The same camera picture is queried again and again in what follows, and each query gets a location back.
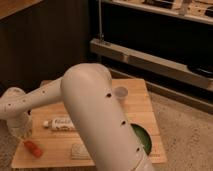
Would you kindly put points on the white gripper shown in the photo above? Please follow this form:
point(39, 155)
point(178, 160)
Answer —
point(20, 126)

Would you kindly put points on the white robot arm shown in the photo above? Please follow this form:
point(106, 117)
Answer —
point(87, 94)

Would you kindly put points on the white sponge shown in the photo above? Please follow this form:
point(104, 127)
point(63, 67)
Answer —
point(78, 151)

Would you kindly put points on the wooden table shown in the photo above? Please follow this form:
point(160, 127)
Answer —
point(56, 146)

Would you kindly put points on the white plastic bottle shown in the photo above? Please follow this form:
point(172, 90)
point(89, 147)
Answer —
point(59, 124)

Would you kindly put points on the white plastic cup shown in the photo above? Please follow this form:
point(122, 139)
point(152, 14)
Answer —
point(120, 93)

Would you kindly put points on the green plate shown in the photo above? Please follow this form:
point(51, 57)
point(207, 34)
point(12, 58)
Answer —
point(144, 137)

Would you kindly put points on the metal pole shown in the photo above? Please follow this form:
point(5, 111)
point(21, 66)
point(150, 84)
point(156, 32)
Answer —
point(101, 35)

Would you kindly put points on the wooden bench beam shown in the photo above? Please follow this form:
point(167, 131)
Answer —
point(151, 63)

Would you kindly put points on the wall shelf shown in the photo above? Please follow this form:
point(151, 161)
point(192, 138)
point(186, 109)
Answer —
point(200, 11)

